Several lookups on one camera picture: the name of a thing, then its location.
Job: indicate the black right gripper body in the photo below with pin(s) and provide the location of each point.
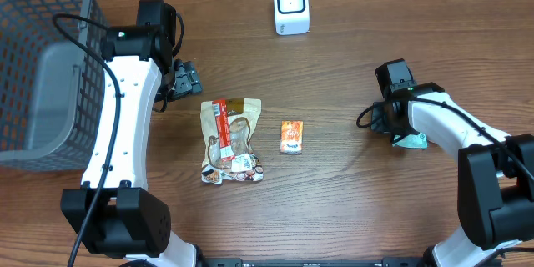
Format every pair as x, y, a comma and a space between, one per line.
384, 123

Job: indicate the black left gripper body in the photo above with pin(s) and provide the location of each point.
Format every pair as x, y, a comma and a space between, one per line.
186, 79

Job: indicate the teal tissue packet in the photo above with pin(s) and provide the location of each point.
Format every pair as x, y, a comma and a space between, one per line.
411, 141

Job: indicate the beige snack pouch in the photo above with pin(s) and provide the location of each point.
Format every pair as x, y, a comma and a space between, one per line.
243, 115

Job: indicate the orange small packet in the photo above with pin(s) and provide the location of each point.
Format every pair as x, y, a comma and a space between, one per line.
291, 137

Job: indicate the red candy bar wrapper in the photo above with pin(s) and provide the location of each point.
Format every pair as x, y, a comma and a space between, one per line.
222, 122

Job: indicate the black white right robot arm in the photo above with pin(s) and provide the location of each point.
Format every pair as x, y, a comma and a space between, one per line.
495, 169

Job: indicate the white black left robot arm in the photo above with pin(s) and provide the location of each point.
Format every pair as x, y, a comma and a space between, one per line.
112, 211

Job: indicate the white barcode scanner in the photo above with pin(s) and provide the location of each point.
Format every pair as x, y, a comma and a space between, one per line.
292, 17

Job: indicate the grey plastic mesh basket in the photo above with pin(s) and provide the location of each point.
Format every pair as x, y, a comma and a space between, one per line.
51, 91

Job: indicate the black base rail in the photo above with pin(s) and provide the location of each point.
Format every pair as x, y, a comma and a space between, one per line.
385, 262

